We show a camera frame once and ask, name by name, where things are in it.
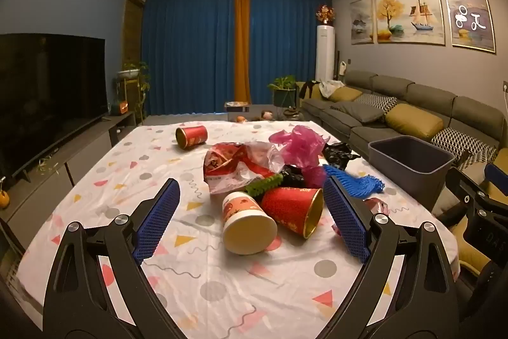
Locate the flat grey cushion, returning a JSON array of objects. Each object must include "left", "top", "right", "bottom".
[{"left": 333, "top": 101, "right": 384, "bottom": 124}]

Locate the wooden door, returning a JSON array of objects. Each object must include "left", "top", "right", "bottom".
[{"left": 123, "top": 0, "right": 144, "bottom": 117}]

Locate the small yellow cushion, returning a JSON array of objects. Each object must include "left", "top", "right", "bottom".
[{"left": 329, "top": 87, "right": 364, "bottom": 104}]

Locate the houndstooth cushion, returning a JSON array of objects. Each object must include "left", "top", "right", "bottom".
[
  {"left": 431, "top": 127, "right": 499, "bottom": 165},
  {"left": 353, "top": 93, "right": 398, "bottom": 114}
]

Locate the pink plastic bag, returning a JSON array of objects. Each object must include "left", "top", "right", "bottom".
[{"left": 269, "top": 125, "right": 331, "bottom": 189}]

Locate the white red-print paper cup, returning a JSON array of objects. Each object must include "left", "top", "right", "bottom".
[{"left": 222, "top": 191, "right": 277, "bottom": 255}]

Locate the green foam net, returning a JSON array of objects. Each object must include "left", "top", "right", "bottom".
[{"left": 245, "top": 174, "right": 284, "bottom": 197}]

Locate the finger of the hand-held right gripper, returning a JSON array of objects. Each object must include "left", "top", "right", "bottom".
[
  {"left": 437, "top": 167, "right": 498, "bottom": 228},
  {"left": 485, "top": 162, "right": 508, "bottom": 186}
]

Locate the potted plant in green pot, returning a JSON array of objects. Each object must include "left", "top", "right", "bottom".
[{"left": 268, "top": 75, "right": 299, "bottom": 108}]

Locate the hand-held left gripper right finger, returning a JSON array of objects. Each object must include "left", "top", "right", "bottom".
[{"left": 313, "top": 176, "right": 461, "bottom": 339}]

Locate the small landscape painting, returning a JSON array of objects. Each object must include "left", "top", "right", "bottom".
[{"left": 350, "top": 0, "right": 376, "bottom": 45}]

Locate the printed tablecloth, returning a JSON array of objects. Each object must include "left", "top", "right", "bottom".
[{"left": 16, "top": 120, "right": 461, "bottom": 339}]

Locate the orange curtain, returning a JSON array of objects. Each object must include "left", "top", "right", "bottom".
[{"left": 233, "top": 0, "right": 253, "bottom": 105}]

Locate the black plastic bag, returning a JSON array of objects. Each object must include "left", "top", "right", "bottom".
[
  {"left": 322, "top": 142, "right": 360, "bottom": 171},
  {"left": 277, "top": 164, "right": 307, "bottom": 189}
]

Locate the grey plastic bin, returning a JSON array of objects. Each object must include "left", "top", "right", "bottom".
[{"left": 368, "top": 136, "right": 456, "bottom": 210}]

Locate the white standing air conditioner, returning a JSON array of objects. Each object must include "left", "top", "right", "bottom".
[{"left": 315, "top": 25, "right": 336, "bottom": 83}]

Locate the large yellow cushion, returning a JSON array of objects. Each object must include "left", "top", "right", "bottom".
[{"left": 385, "top": 103, "right": 444, "bottom": 139}]

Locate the grey television cabinet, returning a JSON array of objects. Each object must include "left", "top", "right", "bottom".
[{"left": 0, "top": 111, "right": 137, "bottom": 232}]

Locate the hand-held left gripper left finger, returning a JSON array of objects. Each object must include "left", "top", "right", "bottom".
[{"left": 43, "top": 178, "right": 183, "bottom": 339}]

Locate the blue curtain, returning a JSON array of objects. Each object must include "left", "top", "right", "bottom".
[
  {"left": 248, "top": 0, "right": 334, "bottom": 106},
  {"left": 145, "top": 0, "right": 237, "bottom": 116}
]

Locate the blue foam net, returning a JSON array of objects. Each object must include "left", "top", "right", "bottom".
[{"left": 323, "top": 164, "right": 385, "bottom": 201}]

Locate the red white plastic bag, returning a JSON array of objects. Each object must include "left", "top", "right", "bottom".
[{"left": 204, "top": 141, "right": 285, "bottom": 195}]

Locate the white cloth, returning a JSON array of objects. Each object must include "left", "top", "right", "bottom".
[{"left": 319, "top": 80, "right": 346, "bottom": 98}]

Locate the grey sectional sofa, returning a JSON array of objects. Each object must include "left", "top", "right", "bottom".
[{"left": 297, "top": 70, "right": 508, "bottom": 205}]

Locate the artificial flower decoration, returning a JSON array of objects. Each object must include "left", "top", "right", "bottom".
[{"left": 315, "top": 4, "right": 336, "bottom": 26}]

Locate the small red wrapper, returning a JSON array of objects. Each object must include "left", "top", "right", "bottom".
[{"left": 364, "top": 198, "right": 390, "bottom": 216}]

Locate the black television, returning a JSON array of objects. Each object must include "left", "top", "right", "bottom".
[{"left": 0, "top": 33, "right": 108, "bottom": 185}]

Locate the potted plant on gold stand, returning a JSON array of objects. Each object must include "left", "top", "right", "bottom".
[{"left": 115, "top": 62, "right": 151, "bottom": 125}]

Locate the gold framed landscape painting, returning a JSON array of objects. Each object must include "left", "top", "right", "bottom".
[{"left": 442, "top": 0, "right": 497, "bottom": 54}]

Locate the sailboat and tree painting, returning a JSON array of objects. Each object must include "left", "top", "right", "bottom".
[{"left": 375, "top": 0, "right": 444, "bottom": 45}]

